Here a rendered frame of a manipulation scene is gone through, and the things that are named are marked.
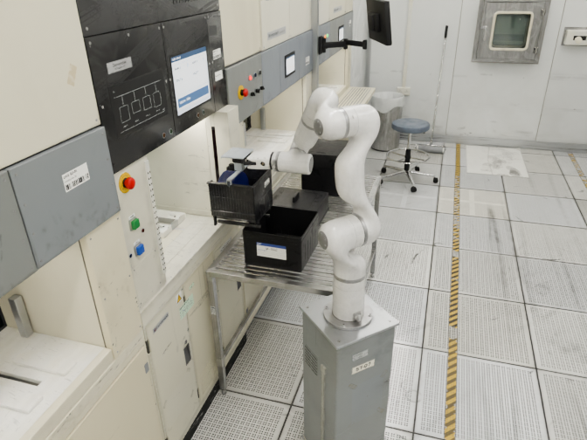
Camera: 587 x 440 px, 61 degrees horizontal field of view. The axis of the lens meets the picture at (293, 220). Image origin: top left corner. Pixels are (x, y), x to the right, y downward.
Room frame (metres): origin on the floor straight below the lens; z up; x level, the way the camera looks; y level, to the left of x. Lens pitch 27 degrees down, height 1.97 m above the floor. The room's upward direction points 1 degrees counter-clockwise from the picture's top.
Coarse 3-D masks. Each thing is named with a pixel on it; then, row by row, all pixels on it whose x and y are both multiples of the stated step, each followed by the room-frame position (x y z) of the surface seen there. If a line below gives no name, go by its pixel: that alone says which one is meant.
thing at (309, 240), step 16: (272, 208) 2.15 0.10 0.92; (288, 208) 2.13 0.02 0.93; (272, 224) 2.15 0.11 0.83; (288, 224) 2.13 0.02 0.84; (304, 224) 2.10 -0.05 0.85; (256, 240) 1.89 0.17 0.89; (272, 240) 1.86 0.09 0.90; (288, 240) 1.84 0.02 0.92; (304, 240) 1.87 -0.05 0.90; (256, 256) 1.89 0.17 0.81; (272, 256) 1.86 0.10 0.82; (288, 256) 1.84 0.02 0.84; (304, 256) 1.86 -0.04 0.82
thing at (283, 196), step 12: (276, 192) 2.47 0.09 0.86; (288, 192) 2.46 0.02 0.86; (300, 192) 2.46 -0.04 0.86; (312, 192) 2.46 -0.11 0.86; (324, 192) 2.45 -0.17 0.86; (276, 204) 2.31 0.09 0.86; (288, 204) 2.31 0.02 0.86; (300, 204) 2.30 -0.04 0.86; (312, 204) 2.30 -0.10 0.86; (324, 204) 2.37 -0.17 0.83; (324, 216) 2.36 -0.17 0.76
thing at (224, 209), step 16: (256, 176) 2.05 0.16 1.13; (224, 192) 1.87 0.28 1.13; (240, 192) 1.85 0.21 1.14; (256, 192) 1.86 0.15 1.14; (272, 192) 2.03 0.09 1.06; (224, 208) 1.87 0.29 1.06; (240, 208) 1.85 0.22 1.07; (256, 208) 1.85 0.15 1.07; (240, 224) 1.91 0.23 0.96; (256, 224) 1.88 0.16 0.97
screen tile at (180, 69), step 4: (188, 60) 1.95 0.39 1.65; (180, 64) 1.89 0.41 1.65; (184, 64) 1.92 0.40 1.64; (176, 68) 1.86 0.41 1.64; (180, 68) 1.89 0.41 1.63; (184, 68) 1.92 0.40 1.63; (188, 68) 1.94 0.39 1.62; (176, 72) 1.86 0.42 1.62; (180, 72) 1.88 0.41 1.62; (184, 72) 1.91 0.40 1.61; (188, 72) 1.94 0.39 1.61; (176, 76) 1.85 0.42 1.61; (188, 76) 1.93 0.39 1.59; (184, 80) 1.91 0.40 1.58; (188, 80) 1.93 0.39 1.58; (176, 84) 1.85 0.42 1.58; (180, 84) 1.87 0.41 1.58; (184, 84) 1.90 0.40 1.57; (188, 84) 1.93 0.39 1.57; (176, 88) 1.84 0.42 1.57; (180, 88) 1.87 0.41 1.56; (184, 88) 1.90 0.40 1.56; (188, 88) 1.92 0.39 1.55; (192, 88) 1.96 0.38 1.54; (176, 92) 1.84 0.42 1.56; (180, 92) 1.86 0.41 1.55; (184, 92) 1.90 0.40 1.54
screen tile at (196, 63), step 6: (204, 54) 2.08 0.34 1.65; (192, 60) 1.98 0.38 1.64; (198, 60) 2.03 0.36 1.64; (204, 60) 2.08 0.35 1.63; (192, 66) 1.98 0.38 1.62; (198, 66) 2.02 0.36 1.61; (204, 66) 2.07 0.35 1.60; (192, 72) 1.97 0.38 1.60; (204, 72) 2.07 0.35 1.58; (198, 78) 2.01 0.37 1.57; (204, 78) 2.06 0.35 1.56; (198, 84) 2.01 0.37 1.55
